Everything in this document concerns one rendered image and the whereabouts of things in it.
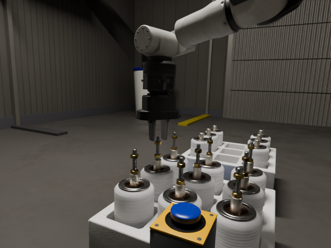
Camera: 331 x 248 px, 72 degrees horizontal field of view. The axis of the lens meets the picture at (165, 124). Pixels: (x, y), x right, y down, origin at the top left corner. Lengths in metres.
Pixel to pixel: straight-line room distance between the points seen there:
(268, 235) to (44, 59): 2.90
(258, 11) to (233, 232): 0.40
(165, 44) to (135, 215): 0.41
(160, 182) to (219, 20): 0.41
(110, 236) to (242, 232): 0.28
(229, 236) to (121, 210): 0.24
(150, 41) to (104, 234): 0.45
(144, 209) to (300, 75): 3.36
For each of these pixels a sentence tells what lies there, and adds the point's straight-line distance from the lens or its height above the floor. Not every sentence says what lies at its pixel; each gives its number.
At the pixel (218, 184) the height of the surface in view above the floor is 0.20.
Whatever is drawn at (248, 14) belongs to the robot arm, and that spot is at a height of 0.62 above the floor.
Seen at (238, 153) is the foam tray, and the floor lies 0.16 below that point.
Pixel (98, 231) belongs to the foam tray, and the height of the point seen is 0.16.
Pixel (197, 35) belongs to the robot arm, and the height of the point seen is 0.60.
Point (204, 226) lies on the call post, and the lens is 0.32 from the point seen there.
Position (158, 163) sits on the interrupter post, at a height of 0.27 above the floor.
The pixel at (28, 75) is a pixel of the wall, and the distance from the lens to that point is 2.98.
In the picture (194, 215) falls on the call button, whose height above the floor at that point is 0.33.
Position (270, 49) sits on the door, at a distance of 3.74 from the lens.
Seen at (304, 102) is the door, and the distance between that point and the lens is 3.71.
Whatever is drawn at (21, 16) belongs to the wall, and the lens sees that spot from 3.03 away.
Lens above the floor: 0.49
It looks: 10 degrees down
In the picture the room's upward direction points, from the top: 2 degrees clockwise
